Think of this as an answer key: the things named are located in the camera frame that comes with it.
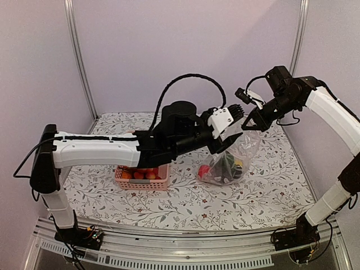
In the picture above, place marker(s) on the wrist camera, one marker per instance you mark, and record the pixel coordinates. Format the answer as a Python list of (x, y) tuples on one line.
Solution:
[(221, 118), (249, 97)]

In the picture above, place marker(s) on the clear zip top bag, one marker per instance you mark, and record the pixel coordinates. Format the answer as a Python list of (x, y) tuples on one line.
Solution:
[(244, 148)]

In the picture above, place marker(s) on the floral table mat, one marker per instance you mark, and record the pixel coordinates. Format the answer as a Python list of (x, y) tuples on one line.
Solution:
[(273, 193)]

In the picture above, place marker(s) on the right aluminium corner post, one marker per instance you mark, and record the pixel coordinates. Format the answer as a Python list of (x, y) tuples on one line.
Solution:
[(299, 36)]

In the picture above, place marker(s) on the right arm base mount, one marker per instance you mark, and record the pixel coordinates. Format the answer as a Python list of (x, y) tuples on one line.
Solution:
[(304, 233)]

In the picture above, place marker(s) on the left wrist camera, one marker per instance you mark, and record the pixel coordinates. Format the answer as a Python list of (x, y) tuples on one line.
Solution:
[(221, 118)]

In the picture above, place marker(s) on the left aluminium corner post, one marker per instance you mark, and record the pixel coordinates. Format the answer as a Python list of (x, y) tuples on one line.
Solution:
[(75, 42)]

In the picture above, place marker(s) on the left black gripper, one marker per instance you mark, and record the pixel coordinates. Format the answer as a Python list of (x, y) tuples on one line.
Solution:
[(225, 144)]

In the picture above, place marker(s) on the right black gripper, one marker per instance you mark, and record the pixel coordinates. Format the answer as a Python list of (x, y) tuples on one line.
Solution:
[(262, 124)]

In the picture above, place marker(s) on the dark purple toy eggplant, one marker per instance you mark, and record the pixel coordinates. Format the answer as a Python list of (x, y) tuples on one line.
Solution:
[(227, 176)]

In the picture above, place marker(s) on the pink plastic basket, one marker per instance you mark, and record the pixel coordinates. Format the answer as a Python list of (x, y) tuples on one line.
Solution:
[(143, 180)]

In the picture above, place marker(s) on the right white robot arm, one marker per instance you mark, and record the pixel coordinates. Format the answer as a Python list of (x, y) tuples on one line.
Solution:
[(344, 126)]

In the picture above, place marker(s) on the red yellow toy fruit bunch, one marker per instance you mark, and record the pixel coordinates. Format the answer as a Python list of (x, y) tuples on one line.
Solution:
[(149, 173)]

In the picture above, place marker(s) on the aluminium corner post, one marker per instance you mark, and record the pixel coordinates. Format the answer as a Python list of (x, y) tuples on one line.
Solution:
[(299, 36), (75, 42)]

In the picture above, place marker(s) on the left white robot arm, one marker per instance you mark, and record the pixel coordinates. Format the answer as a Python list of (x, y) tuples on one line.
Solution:
[(58, 150)]

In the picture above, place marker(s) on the aluminium front rail frame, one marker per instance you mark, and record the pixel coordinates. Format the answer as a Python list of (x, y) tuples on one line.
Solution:
[(132, 247)]

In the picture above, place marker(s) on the yellow toy pepper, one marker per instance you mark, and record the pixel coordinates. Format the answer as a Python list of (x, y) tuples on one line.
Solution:
[(239, 163)]

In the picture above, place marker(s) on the dark green toy cucumber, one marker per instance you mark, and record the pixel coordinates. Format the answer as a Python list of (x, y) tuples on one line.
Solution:
[(227, 161)]

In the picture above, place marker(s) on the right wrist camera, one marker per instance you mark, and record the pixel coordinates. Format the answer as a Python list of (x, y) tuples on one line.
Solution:
[(249, 97)]

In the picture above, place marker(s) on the orange toy fruit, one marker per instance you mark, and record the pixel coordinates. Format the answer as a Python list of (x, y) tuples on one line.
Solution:
[(126, 175)]

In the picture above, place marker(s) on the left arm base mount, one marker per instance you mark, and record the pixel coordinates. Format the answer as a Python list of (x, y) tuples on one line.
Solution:
[(80, 237)]

